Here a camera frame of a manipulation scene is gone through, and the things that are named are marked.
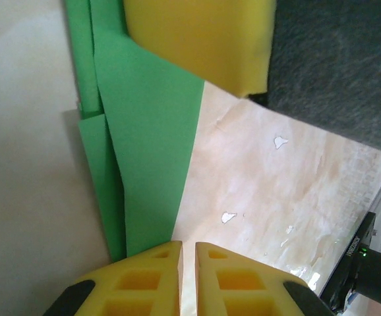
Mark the green paper sheet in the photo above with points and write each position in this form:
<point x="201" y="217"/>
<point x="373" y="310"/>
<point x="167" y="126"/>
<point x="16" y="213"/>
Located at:
<point x="151" y="148"/>

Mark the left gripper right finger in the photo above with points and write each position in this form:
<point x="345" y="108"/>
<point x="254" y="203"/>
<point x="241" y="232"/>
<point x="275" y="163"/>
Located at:
<point x="243" y="283"/>

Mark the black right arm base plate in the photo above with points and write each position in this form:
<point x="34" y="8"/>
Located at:
<point x="342" y="273"/>

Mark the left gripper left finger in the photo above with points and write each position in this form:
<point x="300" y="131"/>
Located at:
<point x="137" y="283"/>

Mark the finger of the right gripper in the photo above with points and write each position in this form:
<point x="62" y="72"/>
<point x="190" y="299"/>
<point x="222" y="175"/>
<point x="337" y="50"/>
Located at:
<point x="197" y="33"/>

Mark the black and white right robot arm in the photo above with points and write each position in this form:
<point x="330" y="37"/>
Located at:
<point x="378" y="273"/>

